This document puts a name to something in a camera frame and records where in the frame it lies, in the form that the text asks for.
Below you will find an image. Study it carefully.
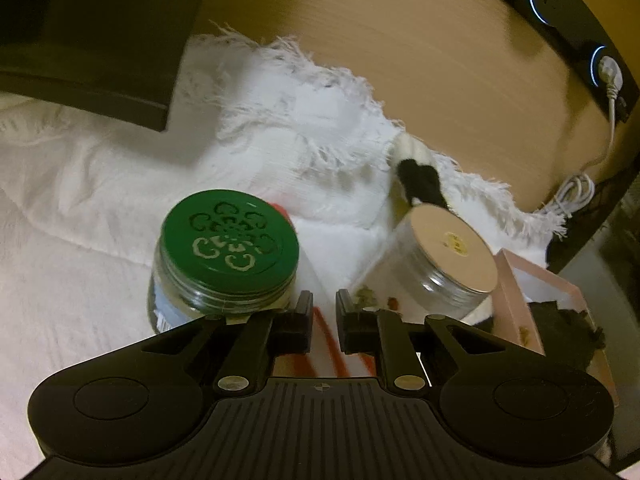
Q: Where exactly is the white power cable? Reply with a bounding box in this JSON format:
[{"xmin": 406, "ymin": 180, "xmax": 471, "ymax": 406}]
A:
[{"xmin": 540, "ymin": 55, "xmax": 623, "ymax": 218}]

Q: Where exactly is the black power strip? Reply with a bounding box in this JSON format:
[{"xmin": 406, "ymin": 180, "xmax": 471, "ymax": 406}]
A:
[{"xmin": 450, "ymin": 0, "xmax": 636, "ymax": 126}]

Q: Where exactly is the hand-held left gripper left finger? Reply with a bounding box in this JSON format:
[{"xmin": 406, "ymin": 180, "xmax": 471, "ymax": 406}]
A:
[{"xmin": 142, "ymin": 290, "xmax": 315, "ymax": 393}]

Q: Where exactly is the pink cardboard box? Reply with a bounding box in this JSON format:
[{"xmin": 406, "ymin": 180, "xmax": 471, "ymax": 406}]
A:
[{"xmin": 492, "ymin": 249, "xmax": 621, "ymax": 406}]

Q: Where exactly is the white fringed textured cloth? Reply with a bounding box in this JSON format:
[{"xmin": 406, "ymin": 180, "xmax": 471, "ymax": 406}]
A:
[{"xmin": 0, "ymin": 22, "xmax": 571, "ymax": 461}]

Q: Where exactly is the glass jar green lid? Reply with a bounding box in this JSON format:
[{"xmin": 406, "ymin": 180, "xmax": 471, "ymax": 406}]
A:
[{"xmin": 146, "ymin": 188, "xmax": 301, "ymax": 336}]

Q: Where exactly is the black and white knit toy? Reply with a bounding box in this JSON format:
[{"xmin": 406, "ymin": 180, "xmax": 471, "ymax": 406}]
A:
[{"xmin": 387, "ymin": 132, "xmax": 451, "ymax": 211}]

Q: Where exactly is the black mesh oval pouch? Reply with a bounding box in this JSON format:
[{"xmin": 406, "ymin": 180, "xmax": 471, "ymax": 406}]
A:
[{"xmin": 530, "ymin": 300, "xmax": 606, "ymax": 376}]

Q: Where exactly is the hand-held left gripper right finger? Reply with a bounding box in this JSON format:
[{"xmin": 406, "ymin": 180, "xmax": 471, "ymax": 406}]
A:
[{"xmin": 334, "ymin": 288, "xmax": 501, "ymax": 391}]

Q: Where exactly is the red and white cloth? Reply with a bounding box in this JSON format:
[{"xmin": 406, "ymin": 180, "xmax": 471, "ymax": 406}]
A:
[{"xmin": 270, "ymin": 202, "xmax": 381, "ymax": 378}]

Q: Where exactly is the black monitor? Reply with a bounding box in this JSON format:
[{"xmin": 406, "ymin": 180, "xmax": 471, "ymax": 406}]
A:
[{"xmin": 0, "ymin": 0, "xmax": 221, "ymax": 133}]

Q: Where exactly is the clear jar silver lid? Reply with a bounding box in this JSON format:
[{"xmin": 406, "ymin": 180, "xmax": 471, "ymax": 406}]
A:
[{"xmin": 360, "ymin": 205, "xmax": 501, "ymax": 323}]

